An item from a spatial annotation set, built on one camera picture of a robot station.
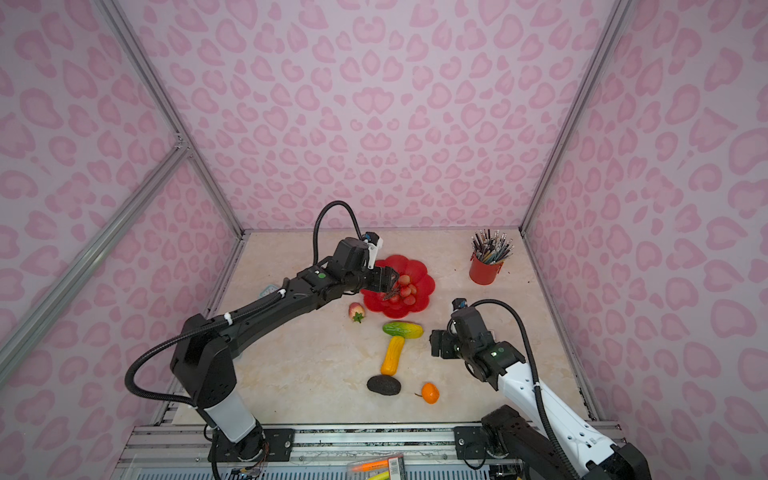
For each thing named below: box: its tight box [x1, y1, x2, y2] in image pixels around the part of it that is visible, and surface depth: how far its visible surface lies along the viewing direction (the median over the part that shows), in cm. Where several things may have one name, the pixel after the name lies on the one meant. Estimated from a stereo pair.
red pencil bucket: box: [469, 251, 504, 285], surface depth 106 cm
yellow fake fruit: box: [380, 335, 405, 377], surface depth 87 cm
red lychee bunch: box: [390, 274, 417, 305], surface depth 98 cm
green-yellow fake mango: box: [382, 321, 424, 339], surface depth 92 cm
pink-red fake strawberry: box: [348, 302, 365, 323], surface depth 95 cm
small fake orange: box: [414, 382, 440, 404], surface depth 80 cm
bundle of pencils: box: [471, 228, 515, 265], surface depth 97 cm
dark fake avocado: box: [366, 375, 402, 396], surface depth 81 cm
